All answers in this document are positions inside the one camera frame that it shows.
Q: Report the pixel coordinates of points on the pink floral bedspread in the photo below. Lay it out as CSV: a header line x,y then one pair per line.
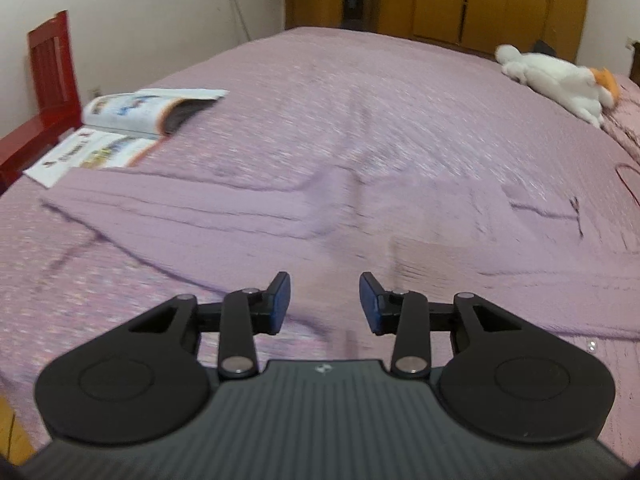
x,y
299,103

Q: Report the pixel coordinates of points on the open magazine upper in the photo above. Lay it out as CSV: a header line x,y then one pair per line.
x,y
148,113

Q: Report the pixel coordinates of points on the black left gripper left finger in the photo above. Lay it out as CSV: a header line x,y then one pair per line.
x,y
150,376

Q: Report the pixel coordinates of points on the thin grey stick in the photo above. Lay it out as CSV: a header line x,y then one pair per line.
x,y
238,11

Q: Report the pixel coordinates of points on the open magazine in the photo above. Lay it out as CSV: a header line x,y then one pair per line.
x,y
90,149
148,113

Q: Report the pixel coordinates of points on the red wooden chair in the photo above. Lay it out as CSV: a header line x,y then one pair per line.
x,y
59,108

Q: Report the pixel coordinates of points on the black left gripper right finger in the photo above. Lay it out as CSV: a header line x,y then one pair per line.
x,y
493,372

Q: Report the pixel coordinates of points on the yellow wooden wardrobe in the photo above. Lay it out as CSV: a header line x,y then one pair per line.
x,y
477,26

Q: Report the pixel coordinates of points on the open magazine lower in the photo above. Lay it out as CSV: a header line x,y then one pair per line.
x,y
90,149

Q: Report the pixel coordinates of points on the pink ruffled pillow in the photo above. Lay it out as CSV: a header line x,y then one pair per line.
x,y
622,123

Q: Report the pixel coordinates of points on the white orange plush toy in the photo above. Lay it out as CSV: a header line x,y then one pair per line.
x,y
584,92

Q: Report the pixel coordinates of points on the lilac knit cardigan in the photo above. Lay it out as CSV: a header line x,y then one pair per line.
x,y
553,261

